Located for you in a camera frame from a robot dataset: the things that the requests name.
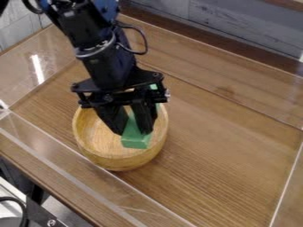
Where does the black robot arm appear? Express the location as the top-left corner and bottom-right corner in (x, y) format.
(21, 0), (168, 135)

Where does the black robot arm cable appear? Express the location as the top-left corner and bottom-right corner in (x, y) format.
(113, 21), (149, 56)

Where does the green rectangular block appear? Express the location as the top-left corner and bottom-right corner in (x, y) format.
(120, 84), (159, 149)

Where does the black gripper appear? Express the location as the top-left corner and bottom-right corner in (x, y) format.
(69, 30), (168, 135)

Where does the brown wooden bowl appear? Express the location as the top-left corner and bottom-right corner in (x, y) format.
(72, 104), (169, 171)

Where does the clear acrylic tray wall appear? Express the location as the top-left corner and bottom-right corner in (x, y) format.
(0, 101), (196, 227)

